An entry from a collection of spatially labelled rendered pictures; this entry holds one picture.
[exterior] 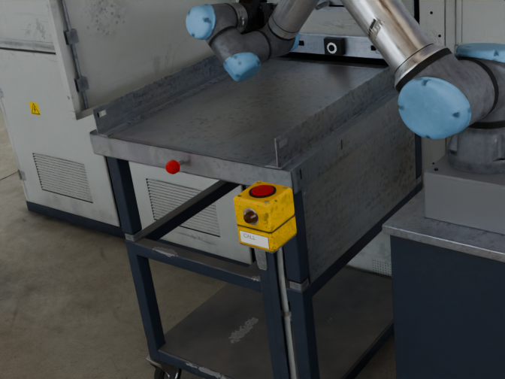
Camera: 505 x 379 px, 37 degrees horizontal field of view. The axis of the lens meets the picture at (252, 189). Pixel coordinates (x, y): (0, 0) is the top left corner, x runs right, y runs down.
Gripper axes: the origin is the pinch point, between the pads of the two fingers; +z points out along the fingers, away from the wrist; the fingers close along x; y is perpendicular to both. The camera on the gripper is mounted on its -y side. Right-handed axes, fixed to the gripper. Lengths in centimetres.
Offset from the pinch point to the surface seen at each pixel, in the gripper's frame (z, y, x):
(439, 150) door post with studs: 29, 42, 32
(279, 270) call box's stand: -59, 46, 38
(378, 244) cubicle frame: 35, 76, 11
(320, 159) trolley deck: -31, 31, 30
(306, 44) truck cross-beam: 27.2, 13.4, -10.6
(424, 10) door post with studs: 22.2, 2.7, 29.2
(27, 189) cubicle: 36, 85, -171
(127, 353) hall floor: -16, 111, -54
